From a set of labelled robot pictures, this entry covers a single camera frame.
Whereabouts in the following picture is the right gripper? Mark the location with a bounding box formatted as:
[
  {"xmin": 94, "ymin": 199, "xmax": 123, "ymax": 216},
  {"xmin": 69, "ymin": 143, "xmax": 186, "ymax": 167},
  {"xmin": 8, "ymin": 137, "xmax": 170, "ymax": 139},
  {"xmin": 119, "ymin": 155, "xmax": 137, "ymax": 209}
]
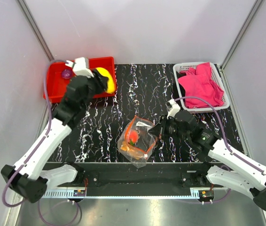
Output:
[{"xmin": 149, "ymin": 114, "xmax": 190, "ymax": 141}]

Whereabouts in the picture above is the yellow fake lemon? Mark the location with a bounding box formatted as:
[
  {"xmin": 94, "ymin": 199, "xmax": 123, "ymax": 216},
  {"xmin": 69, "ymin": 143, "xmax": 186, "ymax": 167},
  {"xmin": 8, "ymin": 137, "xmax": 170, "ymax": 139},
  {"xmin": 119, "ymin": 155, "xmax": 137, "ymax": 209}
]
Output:
[{"xmin": 94, "ymin": 67, "xmax": 116, "ymax": 94}]

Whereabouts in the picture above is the clear zip top bag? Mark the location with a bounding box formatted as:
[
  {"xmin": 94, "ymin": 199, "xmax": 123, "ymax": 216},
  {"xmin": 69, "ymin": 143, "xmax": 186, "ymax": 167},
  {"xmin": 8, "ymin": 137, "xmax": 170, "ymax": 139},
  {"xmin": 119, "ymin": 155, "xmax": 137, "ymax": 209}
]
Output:
[{"xmin": 117, "ymin": 116, "xmax": 157, "ymax": 169}]

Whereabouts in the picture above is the peach fake fruit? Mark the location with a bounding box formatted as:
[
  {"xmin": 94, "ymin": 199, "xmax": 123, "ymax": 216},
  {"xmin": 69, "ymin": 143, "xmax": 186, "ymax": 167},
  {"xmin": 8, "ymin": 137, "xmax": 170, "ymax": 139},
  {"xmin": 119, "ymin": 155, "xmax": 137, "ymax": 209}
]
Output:
[{"xmin": 128, "ymin": 130, "xmax": 139, "ymax": 144}]

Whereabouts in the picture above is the orange fake fruit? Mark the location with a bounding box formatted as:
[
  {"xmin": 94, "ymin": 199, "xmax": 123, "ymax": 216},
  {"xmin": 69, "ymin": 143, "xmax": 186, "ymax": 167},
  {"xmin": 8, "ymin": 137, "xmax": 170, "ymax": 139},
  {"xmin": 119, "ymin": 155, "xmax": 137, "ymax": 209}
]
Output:
[{"xmin": 120, "ymin": 142, "xmax": 144, "ymax": 160}]

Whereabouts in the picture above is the pink fake fruit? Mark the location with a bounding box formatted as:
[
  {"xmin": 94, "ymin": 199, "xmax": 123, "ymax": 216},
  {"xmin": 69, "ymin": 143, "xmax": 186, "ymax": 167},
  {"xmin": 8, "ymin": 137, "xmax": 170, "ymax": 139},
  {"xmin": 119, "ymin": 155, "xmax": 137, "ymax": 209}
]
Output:
[{"xmin": 61, "ymin": 69, "xmax": 72, "ymax": 80}]

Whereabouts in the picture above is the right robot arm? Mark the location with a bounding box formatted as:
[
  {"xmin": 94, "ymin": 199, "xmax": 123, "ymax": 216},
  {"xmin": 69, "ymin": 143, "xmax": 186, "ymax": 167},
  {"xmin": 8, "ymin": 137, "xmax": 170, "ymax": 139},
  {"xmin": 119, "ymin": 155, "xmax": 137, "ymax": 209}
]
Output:
[{"xmin": 149, "ymin": 111, "xmax": 266, "ymax": 211}]

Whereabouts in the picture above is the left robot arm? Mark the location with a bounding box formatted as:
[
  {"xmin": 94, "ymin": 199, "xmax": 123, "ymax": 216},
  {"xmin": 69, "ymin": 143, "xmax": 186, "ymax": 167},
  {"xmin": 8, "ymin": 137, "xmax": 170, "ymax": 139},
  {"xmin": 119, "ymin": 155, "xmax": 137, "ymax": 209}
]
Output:
[{"xmin": 1, "ymin": 67, "xmax": 116, "ymax": 203}]

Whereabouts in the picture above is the red plastic bin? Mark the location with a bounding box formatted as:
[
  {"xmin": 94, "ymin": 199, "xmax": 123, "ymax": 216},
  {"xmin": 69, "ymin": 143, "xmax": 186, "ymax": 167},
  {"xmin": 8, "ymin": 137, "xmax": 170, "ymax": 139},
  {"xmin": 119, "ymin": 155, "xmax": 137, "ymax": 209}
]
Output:
[{"xmin": 47, "ymin": 56, "xmax": 117, "ymax": 104}]

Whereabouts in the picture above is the pink cloth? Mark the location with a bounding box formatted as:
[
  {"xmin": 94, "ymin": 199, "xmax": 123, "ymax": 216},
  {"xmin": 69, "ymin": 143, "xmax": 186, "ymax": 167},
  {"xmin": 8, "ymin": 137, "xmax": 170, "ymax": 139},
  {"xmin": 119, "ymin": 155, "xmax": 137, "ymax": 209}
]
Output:
[{"xmin": 178, "ymin": 62, "xmax": 224, "ymax": 109}]

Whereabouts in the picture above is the white plastic basket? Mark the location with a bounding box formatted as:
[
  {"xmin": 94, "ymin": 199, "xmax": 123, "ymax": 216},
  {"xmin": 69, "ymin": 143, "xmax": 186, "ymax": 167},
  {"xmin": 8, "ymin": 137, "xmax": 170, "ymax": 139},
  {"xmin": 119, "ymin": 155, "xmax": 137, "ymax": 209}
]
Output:
[{"xmin": 173, "ymin": 62, "xmax": 230, "ymax": 113}]

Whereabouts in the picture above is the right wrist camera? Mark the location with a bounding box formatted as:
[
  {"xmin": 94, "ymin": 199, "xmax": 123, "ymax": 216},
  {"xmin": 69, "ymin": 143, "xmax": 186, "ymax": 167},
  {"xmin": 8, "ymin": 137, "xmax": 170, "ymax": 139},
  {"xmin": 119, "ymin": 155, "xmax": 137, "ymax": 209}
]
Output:
[{"xmin": 166, "ymin": 99, "xmax": 181, "ymax": 119}]

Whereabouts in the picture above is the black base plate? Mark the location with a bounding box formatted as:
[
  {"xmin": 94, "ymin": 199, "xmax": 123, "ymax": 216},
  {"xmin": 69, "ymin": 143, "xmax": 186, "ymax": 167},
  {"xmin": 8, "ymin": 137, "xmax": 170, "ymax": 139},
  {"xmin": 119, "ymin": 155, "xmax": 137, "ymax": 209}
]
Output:
[{"xmin": 63, "ymin": 163, "xmax": 211, "ymax": 199}]

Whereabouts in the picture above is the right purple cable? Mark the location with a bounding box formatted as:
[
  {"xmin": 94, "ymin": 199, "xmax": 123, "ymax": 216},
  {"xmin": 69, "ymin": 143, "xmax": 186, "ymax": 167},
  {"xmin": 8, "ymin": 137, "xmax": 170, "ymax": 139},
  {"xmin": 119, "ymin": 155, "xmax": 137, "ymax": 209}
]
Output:
[{"xmin": 174, "ymin": 96, "xmax": 266, "ymax": 203}]

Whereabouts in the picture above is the purple cable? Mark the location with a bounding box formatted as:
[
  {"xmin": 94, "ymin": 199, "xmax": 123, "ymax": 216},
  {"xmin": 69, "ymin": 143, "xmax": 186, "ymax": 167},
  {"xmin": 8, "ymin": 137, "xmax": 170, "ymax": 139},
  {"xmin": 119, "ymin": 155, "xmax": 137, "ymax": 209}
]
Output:
[
  {"xmin": 1, "ymin": 60, "xmax": 82, "ymax": 224},
  {"xmin": 174, "ymin": 96, "xmax": 266, "ymax": 203}
]

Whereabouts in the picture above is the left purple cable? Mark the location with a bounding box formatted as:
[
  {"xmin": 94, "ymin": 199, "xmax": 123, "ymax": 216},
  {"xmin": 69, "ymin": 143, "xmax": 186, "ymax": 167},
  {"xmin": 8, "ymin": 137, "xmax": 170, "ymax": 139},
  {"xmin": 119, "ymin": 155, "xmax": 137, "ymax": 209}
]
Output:
[{"xmin": 1, "ymin": 60, "xmax": 82, "ymax": 224}]

